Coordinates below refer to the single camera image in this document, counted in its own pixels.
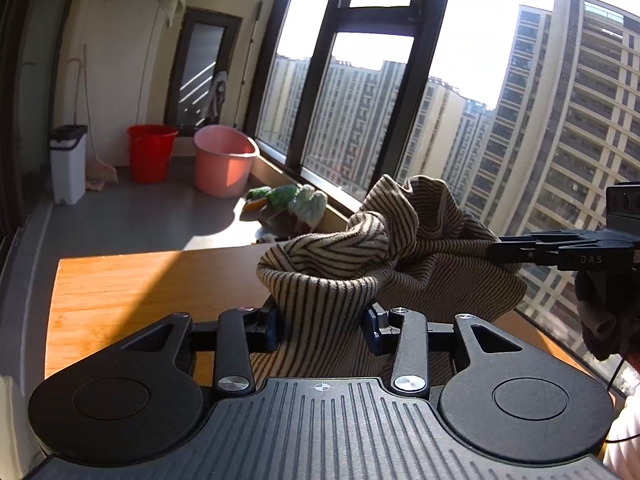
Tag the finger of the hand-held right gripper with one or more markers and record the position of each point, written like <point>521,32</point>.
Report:
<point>505,252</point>
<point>565,234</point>

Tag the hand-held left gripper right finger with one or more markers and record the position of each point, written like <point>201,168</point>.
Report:
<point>372,334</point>

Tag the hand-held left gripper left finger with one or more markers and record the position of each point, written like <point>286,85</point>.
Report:
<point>271,331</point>

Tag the striped beige knit garment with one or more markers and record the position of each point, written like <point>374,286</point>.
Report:
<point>345,280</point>

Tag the person's white-sleeved right forearm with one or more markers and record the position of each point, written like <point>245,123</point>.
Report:
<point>625,440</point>

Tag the beige high-rise apartment buildings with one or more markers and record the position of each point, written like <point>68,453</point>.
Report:
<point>550,125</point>

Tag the pink plastic bucket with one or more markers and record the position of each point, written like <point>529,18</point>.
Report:
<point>222,162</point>

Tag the red plastic bucket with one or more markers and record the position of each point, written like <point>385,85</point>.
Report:
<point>150,152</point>

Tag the white trash bin black lid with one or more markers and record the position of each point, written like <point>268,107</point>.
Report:
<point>67,165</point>

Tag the mop with white pole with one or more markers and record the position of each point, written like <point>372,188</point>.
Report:
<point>245,65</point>

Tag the dark-framed glass door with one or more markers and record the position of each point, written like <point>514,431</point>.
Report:
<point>202,70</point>

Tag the black window frame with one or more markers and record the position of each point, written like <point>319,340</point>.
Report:
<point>320,75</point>

